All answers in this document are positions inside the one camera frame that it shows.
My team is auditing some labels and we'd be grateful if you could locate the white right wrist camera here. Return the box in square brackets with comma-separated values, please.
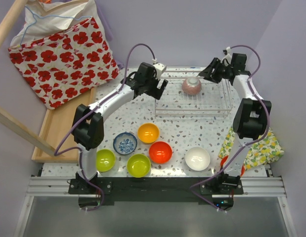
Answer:
[221, 47, 232, 66]

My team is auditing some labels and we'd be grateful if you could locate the wooden beam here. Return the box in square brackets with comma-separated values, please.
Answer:
[0, 107, 55, 156]

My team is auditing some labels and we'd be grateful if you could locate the white plastic bowl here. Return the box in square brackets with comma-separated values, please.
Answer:
[185, 147, 211, 171]

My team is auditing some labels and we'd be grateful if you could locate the lime green bowl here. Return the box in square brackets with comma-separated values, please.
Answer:
[96, 149, 116, 172]
[127, 154, 151, 178]

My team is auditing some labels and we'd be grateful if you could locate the grey patterned ceramic bowl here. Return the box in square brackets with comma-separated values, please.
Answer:
[181, 77, 202, 95]

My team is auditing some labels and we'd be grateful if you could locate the red orange plastic bowl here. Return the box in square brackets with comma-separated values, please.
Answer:
[149, 141, 173, 164]

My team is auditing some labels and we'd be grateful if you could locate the wooden pole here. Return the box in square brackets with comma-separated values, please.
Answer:
[0, 0, 27, 48]

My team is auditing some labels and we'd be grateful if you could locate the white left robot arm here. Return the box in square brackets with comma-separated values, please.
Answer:
[71, 63, 168, 194]

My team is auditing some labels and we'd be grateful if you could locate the lemon print cloth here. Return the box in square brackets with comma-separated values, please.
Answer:
[219, 127, 284, 171]

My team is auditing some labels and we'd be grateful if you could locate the white cloth bag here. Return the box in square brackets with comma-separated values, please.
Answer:
[10, 0, 104, 47]

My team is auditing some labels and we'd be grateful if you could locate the white wire dish rack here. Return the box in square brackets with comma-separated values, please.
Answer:
[154, 68, 233, 120]

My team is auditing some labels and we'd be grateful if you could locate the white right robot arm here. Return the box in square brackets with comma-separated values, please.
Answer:
[199, 53, 271, 194]

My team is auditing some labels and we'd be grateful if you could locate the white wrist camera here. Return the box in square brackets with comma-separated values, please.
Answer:
[221, 47, 232, 66]
[153, 63, 167, 79]

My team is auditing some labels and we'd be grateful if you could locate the aluminium rail frame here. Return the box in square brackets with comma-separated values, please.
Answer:
[13, 66, 298, 237]

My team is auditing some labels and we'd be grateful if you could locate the left lime green bowl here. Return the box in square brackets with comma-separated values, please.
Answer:
[96, 149, 116, 172]

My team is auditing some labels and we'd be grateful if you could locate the yellow orange plastic bowl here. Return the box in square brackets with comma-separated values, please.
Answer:
[137, 123, 160, 144]

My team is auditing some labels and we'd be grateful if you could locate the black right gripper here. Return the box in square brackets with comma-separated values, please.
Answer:
[198, 58, 232, 84]

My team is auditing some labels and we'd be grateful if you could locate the red poppy print bag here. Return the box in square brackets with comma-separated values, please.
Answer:
[8, 18, 119, 110]

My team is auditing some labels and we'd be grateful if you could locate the right lime green bowl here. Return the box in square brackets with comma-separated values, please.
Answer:
[127, 154, 151, 178]

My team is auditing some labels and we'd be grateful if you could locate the wooden tray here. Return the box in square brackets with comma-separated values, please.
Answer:
[32, 88, 96, 163]

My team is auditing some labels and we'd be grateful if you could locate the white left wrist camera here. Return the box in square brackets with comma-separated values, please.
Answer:
[153, 63, 167, 79]

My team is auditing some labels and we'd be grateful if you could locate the blue white ceramic bowl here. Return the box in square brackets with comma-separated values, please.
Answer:
[113, 132, 137, 155]

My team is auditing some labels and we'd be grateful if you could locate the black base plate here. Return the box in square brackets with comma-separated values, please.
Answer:
[68, 176, 244, 210]

